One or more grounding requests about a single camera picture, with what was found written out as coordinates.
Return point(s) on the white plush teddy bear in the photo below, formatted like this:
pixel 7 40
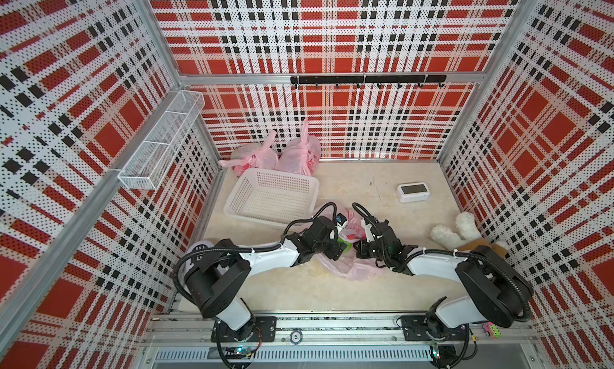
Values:
pixel 465 236

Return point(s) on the green apple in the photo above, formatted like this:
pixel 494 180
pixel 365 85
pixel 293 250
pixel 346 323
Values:
pixel 344 246

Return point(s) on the white plastic basket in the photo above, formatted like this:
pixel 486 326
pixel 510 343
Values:
pixel 271 197

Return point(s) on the white wire wall shelf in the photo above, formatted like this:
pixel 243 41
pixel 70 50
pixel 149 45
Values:
pixel 172 123

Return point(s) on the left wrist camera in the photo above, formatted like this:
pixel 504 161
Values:
pixel 341 221

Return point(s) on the black hook rail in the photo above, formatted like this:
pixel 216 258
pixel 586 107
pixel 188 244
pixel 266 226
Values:
pixel 418 79

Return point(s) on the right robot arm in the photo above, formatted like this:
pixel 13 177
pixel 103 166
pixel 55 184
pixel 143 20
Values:
pixel 496 293

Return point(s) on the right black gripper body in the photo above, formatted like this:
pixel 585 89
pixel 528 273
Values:
pixel 368 251

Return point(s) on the pink toy car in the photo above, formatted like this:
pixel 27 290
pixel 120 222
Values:
pixel 491 330

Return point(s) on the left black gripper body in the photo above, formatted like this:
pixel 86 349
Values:
pixel 331 249

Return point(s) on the white digital clock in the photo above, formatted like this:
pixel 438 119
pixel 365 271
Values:
pixel 412 192

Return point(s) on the pink plastic bag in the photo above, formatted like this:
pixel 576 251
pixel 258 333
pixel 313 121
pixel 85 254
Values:
pixel 349 266
pixel 301 156
pixel 253 156

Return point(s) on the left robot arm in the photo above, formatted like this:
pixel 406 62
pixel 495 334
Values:
pixel 211 277

